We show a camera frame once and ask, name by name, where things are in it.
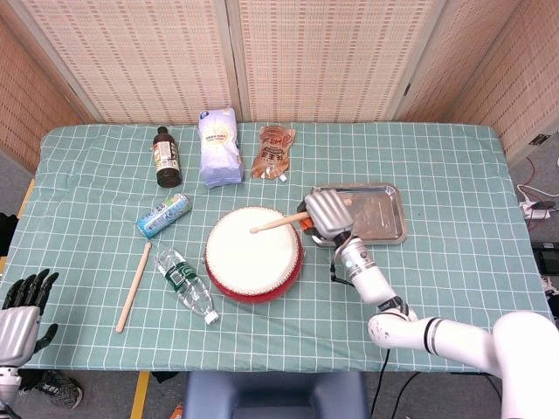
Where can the square metal tray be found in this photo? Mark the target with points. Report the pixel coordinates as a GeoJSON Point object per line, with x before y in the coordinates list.
{"type": "Point", "coordinates": [380, 209]}

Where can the clear water bottle green label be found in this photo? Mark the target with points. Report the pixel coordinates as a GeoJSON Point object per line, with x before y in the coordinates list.
{"type": "Point", "coordinates": [183, 279]}

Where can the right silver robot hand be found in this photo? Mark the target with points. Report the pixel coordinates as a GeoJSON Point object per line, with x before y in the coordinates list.
{"type": "Point", "coordinates": [327, 214]}

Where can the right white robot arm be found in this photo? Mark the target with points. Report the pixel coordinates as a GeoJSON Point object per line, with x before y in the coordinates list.
{"type": "Point", "coordinates": [371, 283]}

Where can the white power strip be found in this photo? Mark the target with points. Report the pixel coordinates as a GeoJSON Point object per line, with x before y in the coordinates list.
{"type": "Point", "coordinates": [536, 212]}

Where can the brown sauce pouch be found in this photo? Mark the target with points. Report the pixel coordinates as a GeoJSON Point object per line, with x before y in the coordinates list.
{"type": "Point", "coordinates": [271, 153]}

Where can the black floor device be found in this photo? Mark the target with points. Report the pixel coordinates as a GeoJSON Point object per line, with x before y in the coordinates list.
{"type": "Point", "coordinates": [548, 259]}

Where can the blue green drink can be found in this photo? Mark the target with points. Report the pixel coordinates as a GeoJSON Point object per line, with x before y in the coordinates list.
{"type": "Point", "coordinates": [163, 215]}

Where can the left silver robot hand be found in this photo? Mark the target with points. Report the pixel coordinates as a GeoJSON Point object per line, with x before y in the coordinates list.
{"type": "Point", "coordinates": [17, 327]}

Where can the green checked tablecloth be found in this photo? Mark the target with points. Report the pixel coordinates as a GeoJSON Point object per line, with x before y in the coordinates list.
{"type": "Point", "coordinates": [458, 262]}

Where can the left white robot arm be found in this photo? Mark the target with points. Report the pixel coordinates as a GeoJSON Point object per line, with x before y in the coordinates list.
{"type": "Point", "coordinates": [8, 384]}

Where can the bamboo folding screen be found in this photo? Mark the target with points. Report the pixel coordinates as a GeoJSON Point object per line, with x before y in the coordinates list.
{"type": "Point", "coordinates": [327, 57]}

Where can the wooden drumstick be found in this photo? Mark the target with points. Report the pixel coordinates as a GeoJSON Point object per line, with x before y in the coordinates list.
{"type": "Point", "coordinates": [279, 222]}
{"type": "Point", "coordinates": [135, 283]}

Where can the dark brown glass bottle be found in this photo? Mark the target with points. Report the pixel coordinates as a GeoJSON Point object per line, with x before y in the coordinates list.
{"type": "Point", "coordinates": [166, 161]}

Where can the black object at table edge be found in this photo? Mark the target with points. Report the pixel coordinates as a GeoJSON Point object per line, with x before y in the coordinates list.
{"type": "Point", "coordinates": [6, 235]}

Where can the lavender paper bag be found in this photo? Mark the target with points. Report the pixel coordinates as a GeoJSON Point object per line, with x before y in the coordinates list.
{"type": "Point", "coordinates": [218, 153]}

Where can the dark blue seat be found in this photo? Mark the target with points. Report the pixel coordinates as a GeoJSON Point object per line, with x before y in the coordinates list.
{"type": "Point", "coordinates": [275, 395]}

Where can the red drum white skin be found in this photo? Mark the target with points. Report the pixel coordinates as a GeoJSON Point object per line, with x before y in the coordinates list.
{"type": "Point", "coordinates": [249, 257]}

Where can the black sneaker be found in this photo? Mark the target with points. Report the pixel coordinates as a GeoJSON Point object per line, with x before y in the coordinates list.
{"type": "Point", "coordinates": [57, 388]}

